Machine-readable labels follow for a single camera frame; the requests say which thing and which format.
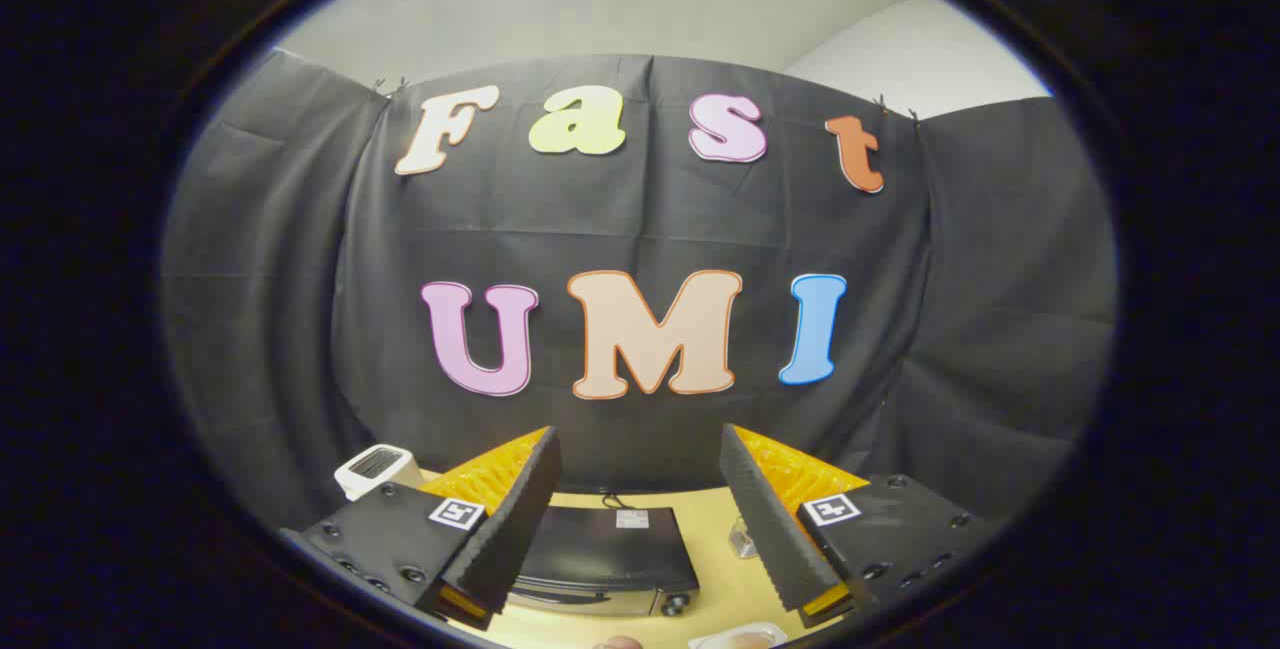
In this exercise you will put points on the white pop-up toaster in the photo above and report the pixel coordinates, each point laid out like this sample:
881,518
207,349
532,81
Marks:
372,471

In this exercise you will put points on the clear glass jar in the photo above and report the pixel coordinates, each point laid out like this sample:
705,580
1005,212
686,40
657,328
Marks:
742,537

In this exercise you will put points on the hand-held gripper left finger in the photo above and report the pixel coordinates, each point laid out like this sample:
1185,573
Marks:
520,519

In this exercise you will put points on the black toaster oven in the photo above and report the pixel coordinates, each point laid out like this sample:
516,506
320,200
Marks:
610,554

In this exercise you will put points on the white square plate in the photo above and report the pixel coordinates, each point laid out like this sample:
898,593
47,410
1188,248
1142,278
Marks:
722,640

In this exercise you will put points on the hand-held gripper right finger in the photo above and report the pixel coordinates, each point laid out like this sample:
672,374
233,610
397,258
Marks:
765,519

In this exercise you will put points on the black backdrop cloth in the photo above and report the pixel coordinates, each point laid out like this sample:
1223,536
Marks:
640,219

